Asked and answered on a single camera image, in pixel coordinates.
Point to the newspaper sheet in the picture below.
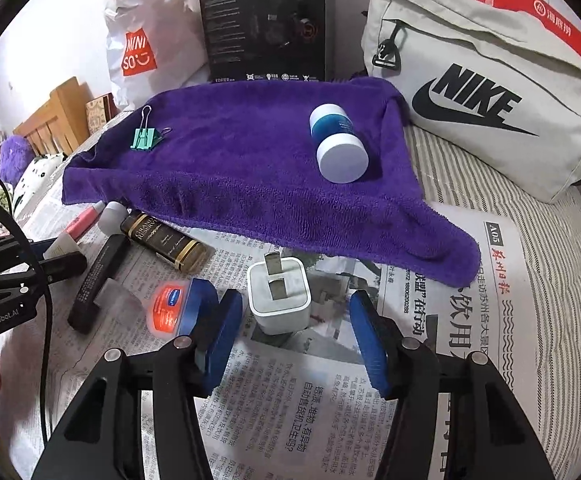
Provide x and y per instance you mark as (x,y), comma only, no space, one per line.
(295,410)

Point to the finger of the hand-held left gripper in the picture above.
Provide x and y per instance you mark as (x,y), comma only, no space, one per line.
(65,265)
(45,247)

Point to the white shopping bag red logo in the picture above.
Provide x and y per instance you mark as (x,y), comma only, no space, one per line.
(135,10)

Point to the black and gold bottle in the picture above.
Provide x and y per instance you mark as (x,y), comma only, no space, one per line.
(160,240)

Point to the white charger plug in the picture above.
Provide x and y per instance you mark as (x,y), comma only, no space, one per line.
(280,305)

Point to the wooden headboard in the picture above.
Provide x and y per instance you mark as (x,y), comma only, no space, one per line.
(65,105)

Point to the blue and white bottle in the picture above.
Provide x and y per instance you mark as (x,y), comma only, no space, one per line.
(343,160)

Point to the small pink balm jar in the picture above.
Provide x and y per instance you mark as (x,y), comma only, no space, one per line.
(170,307)

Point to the white spotted plush toy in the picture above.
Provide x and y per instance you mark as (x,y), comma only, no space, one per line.
(35,175)

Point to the small white jar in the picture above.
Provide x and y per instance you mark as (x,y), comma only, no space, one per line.
(112,216)

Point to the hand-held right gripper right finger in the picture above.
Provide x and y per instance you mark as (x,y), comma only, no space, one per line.
(370,340)

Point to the red paper bag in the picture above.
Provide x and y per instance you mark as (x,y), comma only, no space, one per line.
(520,0)

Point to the black headset box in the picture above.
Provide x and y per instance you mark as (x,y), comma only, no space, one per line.
(260,20)

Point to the purple plush toy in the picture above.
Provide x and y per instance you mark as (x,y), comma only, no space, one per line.
(13,155)

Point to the black rectangular box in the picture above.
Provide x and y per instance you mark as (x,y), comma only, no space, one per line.
(95,285)

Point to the pink tube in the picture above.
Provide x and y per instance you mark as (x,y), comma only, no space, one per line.
(81,222)

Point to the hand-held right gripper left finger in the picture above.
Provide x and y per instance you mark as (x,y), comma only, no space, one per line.
(220,335)

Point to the beige sling bag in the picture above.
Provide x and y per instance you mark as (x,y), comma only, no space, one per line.
(470,50)

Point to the purple towel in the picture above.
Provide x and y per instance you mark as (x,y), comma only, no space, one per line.
(250,160)

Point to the green binder clip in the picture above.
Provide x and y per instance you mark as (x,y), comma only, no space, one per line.
(143,140)

